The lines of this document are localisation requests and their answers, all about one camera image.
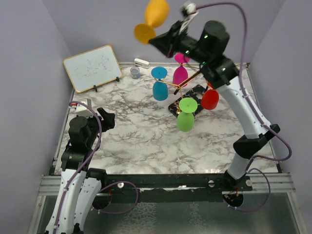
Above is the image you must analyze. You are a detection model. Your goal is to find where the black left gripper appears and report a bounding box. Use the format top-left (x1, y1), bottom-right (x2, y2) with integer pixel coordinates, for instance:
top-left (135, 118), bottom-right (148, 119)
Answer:
top-left (82, 107), bottom-right (115, 147)

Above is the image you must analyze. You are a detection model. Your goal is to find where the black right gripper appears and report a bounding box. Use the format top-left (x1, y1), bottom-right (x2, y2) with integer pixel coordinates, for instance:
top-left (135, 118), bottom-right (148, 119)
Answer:
top-left (151, 19), bottom-right (212, 64)

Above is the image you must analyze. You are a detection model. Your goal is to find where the yellow wine glass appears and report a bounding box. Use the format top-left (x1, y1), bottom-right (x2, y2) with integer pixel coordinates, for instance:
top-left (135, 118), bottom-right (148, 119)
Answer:
top-left (134, 0), bottom-right (170, 44)

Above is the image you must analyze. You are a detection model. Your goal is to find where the red wine glass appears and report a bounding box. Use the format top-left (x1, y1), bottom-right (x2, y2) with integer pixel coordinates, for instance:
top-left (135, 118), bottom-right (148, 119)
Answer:
top-left (201, 89), bottom-right (219, 110)

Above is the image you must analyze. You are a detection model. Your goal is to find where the green wine glass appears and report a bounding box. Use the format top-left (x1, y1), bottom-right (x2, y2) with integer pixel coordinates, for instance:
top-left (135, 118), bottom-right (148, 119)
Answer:
top-left (176, 97), bottom-right (198, 132)

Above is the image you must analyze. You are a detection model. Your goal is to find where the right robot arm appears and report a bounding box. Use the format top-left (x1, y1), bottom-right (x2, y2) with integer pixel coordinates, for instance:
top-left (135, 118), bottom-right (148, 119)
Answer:
top-left (148, 20), bottom-right (280, 191)

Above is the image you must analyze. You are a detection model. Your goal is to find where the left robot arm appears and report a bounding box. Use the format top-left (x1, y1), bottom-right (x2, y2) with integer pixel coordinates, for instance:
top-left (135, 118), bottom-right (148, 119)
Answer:
top-left (45, 108), bottom-right (115, 234)

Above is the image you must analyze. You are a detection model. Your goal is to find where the pink wine glass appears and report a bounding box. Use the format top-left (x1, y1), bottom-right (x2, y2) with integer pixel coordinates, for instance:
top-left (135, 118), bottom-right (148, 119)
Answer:
top-left (173, 53), bottom-right (190, 85)

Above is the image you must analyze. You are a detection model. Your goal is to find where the blue wine glass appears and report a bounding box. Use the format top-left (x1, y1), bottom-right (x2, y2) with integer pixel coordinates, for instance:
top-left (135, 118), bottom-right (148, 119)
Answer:
top-left (151, 66), bottom-right (168, 101)

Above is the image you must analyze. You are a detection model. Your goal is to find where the black marble rack base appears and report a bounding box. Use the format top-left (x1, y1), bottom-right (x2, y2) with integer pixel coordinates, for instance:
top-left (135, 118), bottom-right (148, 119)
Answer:
top-left (168, 84), bottom-right (208, 117)

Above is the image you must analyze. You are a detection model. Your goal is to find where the white eraser block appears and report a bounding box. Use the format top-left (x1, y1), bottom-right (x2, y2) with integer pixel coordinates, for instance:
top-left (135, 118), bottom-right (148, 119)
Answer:
top-left (134, 58), bottom-right (150, 69)

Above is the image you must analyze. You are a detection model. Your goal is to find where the small clear plastic jar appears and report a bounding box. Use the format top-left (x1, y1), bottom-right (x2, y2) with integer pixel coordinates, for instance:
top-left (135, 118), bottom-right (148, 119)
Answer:
top-left (130, 67), bottom-right (141, 79)

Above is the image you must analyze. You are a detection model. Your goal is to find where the small whiteboard with stand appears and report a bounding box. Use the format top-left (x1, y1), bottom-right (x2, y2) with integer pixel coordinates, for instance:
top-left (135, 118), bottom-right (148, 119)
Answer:
top-left (62, 45), bottom-right (123, 93)

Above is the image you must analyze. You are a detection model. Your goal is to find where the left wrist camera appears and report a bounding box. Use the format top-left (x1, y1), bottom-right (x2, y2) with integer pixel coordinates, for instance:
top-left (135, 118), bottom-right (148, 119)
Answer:
top-left (75, 98), bottom-right (93, 118)

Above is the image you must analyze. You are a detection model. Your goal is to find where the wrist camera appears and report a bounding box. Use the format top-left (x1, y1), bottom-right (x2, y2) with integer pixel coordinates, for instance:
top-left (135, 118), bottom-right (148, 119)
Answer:
top-left (180, 0), bottom-right (197, 18)
top-left (75, 98), bottom-right (93, 118)

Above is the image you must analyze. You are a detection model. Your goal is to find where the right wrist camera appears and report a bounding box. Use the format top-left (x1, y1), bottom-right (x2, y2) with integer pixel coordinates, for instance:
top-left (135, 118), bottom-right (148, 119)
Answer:
top-left (180, 0), bottom-right (197, 18)

